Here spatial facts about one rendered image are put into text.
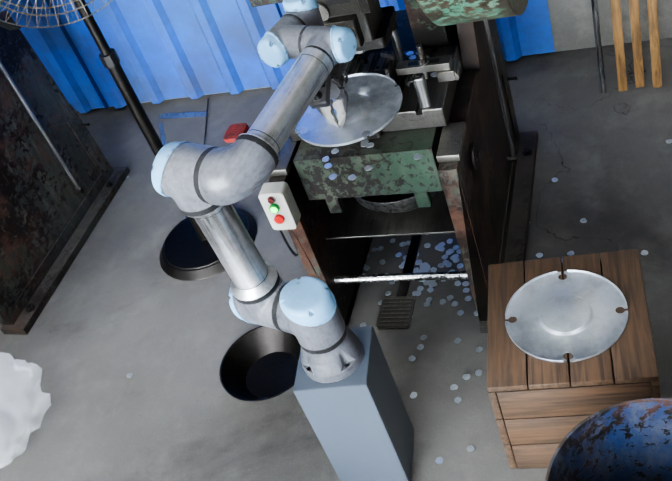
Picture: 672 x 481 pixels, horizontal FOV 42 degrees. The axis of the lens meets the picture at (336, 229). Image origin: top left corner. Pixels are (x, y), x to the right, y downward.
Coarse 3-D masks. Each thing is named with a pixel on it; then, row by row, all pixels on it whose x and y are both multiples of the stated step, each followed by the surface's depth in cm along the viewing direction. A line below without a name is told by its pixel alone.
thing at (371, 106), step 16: (352, 80) 235; (368, 80) 233; (384, 80) 231; (352, 96) 229; (368, 96) 227; (384, 96) 226; (400, 96) 223; (336, 112) 226; (352, 112) 224; (368, 112) 223; (384, 112) 221; (320, 128) 224; (336, 128) 222; (352, 128) 220; (368, 128) 218; (320, 144) 218; (336, 144) 216
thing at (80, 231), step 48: (0, 48) 323; (0, 96) 323; (48, 96) 347; (0, 144) 323; (48, 144) 347; (96, 144) 374; (0, 192) 322; (48, 192) 346; (96, 192) 373; (0, 240) 321; (48, 240) 345; (0, 288) 321; (48, 288) 335
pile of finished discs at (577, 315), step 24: (528, 288) 222; (552, 288) 220; (576, 288) 218; (600, 288) 216; (528, 312) 217; (552, 312) 214; (576, 312) 212; (600, 312) 210; (624, 312) 208; (528, 336) 211; (552, 336) 209; (576, 336) 207; (600, 336) 205; (552, 360) 204; (576, 360) 202
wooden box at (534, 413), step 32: (576, 256) 226; (608, 256) 223; (512, 288) 224; (640, 288) 212; (512, 320) 217; (640, 320) 206; (512, 352) 210; (608, 352) 202; (640, 352) 199; (512, 384) 203; (544, 384) 201; (576, 384) 199; (608, 384) 198; (640, 384) 196; (512, 416) 211; (544, 416) 209; (576, 416) 207; (512, 448) 220; (544, 448) 218
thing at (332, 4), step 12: (324, 0) 222; (336, 0) 221; (348, 0) 220; (324, 12) 223; (336, 12) 223; (348, 12) 222; (360, 12) 222; (372, 12) 226; (324, 24) 223; (336, 24) 222; (348, 24) 221; (360, 24) 224; (372, 24) 226; (360, 36) 224; (372, 36) 226
